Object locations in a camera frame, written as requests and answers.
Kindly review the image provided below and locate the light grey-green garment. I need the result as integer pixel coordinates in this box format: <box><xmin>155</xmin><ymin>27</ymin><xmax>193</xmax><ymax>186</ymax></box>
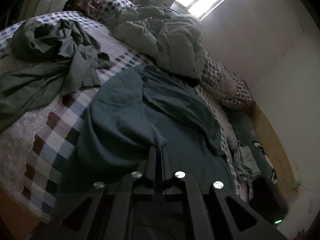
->
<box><xmin>227</xmin><ymin>137</ymin><xmax>261</xmax><ymax>183</ymax></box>

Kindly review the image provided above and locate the wooden bed frame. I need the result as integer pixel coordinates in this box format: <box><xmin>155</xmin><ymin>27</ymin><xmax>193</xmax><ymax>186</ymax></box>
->
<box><xmin>1</xmin><ymin>106</ymin><xmax>297</xmax><ymax>239</ymax></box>

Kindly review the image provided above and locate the dark teal penguin pillow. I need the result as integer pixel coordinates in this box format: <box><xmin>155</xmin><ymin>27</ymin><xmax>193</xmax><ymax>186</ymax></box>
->
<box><xmin>227</xmin><ymin>111</ymin><xmax>277</xmax><ymax>185</ymax></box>

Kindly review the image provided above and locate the checkered patchwork pillow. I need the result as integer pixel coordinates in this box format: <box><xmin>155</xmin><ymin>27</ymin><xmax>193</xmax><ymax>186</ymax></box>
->
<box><xmin>200</xmin><ymin>53</ymin><xmax>255</xmax><ymax>113</ymax></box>

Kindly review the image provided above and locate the teal blue sweater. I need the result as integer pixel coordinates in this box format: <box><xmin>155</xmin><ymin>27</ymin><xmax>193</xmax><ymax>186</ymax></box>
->
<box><xmin>59</xmin><ymin>65</ymin><xmax>235</xmax><ymax>193</ymax></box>

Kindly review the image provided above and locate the checkered bed sheet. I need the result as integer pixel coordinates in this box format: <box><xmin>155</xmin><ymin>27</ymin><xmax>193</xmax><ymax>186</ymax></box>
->
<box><xmin>0</xmin><ymin>0</ymin><xmax>251</xmax><ymax>223</ymax></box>

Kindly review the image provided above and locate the pale green duvet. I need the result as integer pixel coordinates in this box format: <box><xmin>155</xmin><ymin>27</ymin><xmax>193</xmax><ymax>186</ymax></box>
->
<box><xmin>101</xmin><ymin>5</ymin><xmax>206</xmax><ymax>80</ymax></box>

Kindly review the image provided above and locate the purple floral pillow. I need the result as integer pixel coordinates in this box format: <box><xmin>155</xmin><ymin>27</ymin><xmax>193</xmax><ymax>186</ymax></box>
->
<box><xmin>76</xmin><ymin>0</ymin><xmax>126</xmax><ymax>18</ymax></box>

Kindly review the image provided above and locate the dark green shirt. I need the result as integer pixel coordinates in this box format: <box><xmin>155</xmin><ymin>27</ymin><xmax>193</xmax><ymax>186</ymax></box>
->
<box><xmin>1</xmin><ymin>18</ymin><xmax>111</xmax><ymax>131</ymax></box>

